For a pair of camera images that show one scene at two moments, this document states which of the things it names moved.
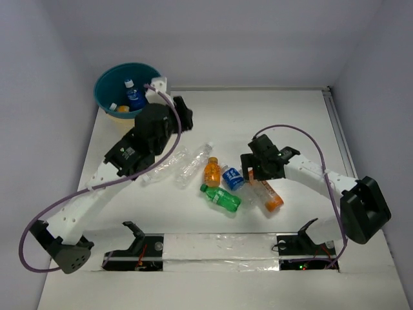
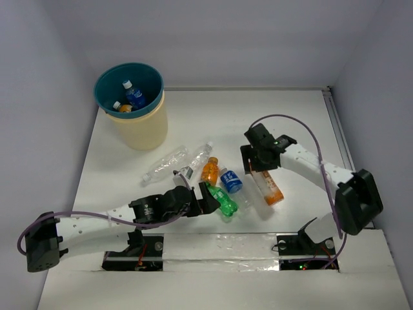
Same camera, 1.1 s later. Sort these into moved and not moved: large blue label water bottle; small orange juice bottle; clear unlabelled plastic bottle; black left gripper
Moved: black left gripper
Not moved: clear unlabelled plastic bottle; small orange juice bottle; large blue label water bottle
